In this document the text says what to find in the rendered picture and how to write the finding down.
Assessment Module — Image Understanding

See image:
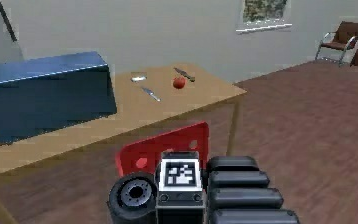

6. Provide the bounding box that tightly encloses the red chair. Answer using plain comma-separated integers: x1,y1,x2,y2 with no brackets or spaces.
115,121,210,178

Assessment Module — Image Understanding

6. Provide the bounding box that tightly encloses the light wooden table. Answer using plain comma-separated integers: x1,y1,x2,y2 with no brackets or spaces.
0,63,248,224

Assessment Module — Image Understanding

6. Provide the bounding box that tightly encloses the brown metal frame chair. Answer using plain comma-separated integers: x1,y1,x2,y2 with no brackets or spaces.
314,21,358,67

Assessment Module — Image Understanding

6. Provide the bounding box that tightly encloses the dark handled knife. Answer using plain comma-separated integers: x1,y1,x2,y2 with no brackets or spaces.
173,67,196,83

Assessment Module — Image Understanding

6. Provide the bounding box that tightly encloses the black slanted pole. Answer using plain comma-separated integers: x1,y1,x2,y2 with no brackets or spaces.
0,0,19,43

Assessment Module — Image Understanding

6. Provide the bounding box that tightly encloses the blue box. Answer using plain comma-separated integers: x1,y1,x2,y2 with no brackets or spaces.
0,50,118,146

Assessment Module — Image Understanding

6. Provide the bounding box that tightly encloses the red tomato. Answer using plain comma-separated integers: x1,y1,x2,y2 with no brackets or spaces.
172,76,187,90

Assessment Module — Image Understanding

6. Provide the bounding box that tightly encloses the silver butter knife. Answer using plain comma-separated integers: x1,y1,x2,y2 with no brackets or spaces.
140,86,162,103

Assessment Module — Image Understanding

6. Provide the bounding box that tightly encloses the small clear glass bowl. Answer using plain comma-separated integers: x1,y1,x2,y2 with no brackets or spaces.
130,71,148,83

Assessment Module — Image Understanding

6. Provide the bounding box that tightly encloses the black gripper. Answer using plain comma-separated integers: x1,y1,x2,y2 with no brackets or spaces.
107,171,159,224

